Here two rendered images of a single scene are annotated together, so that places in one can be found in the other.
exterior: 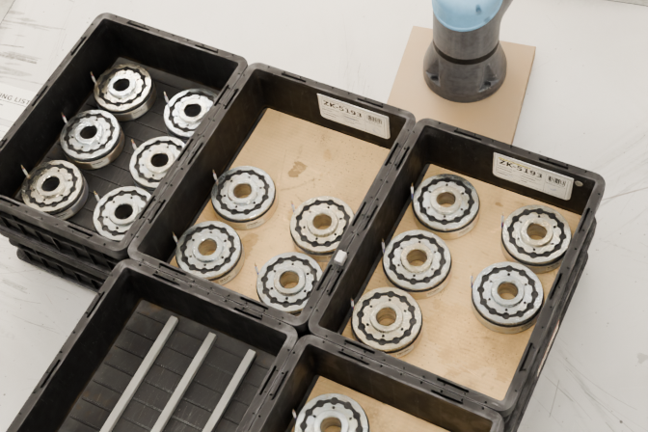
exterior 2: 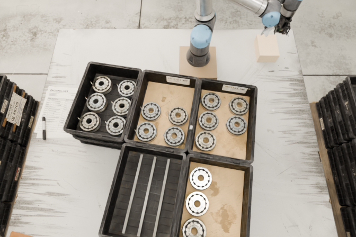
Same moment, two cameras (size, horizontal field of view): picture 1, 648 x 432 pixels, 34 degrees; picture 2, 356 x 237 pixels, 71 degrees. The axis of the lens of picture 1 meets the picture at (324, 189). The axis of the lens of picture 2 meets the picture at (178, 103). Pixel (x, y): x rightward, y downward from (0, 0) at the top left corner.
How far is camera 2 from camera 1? 0.51 m
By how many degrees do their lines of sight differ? 15
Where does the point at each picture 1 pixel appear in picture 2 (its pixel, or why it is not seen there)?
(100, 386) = (125, 181)
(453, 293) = (220, 127)
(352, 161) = (179, 93)
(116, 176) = (108, 112)
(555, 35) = (219, 42)
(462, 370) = (230, 149)
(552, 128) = (225, 69)
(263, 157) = (152, 97)
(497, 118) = (211, 70)
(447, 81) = (196, 62)
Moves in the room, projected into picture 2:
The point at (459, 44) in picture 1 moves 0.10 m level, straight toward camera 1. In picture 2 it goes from (200, 52) to (204, 66)
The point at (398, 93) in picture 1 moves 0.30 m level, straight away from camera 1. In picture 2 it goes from (181, 67) to (168, 30)
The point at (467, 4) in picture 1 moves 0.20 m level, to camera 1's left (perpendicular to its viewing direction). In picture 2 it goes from (203, 40) to (169, 53)
